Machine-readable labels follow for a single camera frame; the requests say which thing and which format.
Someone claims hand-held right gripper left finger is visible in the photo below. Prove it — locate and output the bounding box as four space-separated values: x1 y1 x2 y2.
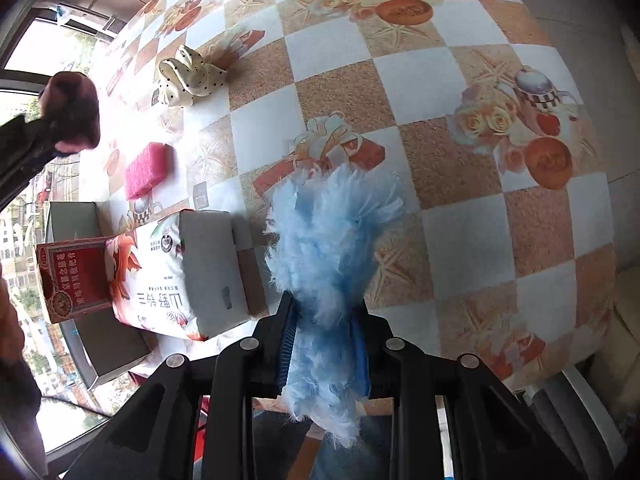
65 290 297 480

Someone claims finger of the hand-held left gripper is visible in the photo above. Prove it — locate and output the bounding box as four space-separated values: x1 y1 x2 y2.
0 112 63 202

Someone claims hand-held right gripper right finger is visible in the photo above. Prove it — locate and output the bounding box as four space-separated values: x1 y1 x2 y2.
350 305 586 480

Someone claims light blue fluffy cloth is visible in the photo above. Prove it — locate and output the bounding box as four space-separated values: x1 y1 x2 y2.
262 165 406 448

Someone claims pink sponge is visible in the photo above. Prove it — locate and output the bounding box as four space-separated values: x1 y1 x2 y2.
124 142 175 201

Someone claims white floral cardboard box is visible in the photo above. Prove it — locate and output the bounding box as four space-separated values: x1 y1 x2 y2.
105 209 268 342

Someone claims cream polka-dot scrunchie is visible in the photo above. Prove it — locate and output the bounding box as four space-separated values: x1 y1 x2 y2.
157 44 228 108

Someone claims person's left forearm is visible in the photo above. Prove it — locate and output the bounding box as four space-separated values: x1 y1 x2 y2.
0 280 48 466

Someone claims white chair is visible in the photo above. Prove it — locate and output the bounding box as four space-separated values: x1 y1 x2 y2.
522 365 633 466

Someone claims checkered printed tablecloth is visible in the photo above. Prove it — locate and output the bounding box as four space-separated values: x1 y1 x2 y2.
85 0 618 396

